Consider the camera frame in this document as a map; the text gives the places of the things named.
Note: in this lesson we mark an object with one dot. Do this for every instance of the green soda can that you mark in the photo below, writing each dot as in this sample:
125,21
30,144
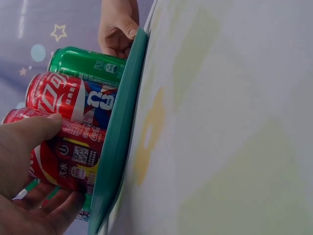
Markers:
85,63

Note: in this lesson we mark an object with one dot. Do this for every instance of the green plastic tray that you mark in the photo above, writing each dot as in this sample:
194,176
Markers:
122,110

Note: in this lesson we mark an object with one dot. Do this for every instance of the person's left hand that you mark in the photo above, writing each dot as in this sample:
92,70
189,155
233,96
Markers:
14,171

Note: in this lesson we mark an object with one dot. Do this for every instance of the red and blue soda can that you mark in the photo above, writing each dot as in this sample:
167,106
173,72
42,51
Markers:
63,98

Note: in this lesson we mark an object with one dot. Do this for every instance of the person's right hand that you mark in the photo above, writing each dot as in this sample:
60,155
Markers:
117,22

